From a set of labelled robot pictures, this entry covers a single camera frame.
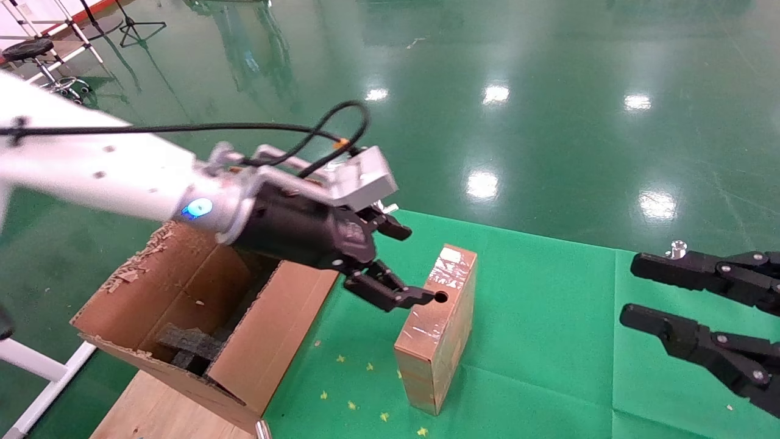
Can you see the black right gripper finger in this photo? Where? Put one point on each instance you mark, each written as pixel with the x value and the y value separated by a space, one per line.
pixel 719 353
pixel 701 271

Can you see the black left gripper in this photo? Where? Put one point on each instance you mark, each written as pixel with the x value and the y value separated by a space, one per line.
pixel 292 228

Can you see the small taped cardboard box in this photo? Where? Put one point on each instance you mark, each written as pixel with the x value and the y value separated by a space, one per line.
pixel 436 341

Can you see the large open cardboard carton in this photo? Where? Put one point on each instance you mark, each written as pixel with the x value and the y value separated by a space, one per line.
pixel 274 329

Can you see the green table cloth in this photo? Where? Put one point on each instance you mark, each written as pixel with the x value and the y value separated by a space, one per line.
pixel 548 341

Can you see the black foam block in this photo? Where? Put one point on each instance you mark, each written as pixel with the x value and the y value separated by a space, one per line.
pixel 190 363
pixel 192 340

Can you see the black tripod stand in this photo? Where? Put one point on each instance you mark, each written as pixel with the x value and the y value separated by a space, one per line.
pixel 137 27

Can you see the black round base stand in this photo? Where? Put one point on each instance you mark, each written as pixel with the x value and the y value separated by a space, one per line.
pixel 100 24

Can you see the black round stool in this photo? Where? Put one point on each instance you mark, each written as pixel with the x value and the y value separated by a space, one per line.
pixel 27 49

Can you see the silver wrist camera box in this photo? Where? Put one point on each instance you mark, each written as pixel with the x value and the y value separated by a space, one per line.
pixel 362 177

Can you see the white table leg frame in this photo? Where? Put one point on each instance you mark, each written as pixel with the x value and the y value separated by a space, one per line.
pixel 49 372

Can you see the white metal rack frame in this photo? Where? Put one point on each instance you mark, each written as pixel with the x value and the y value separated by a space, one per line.
pixel 73 27

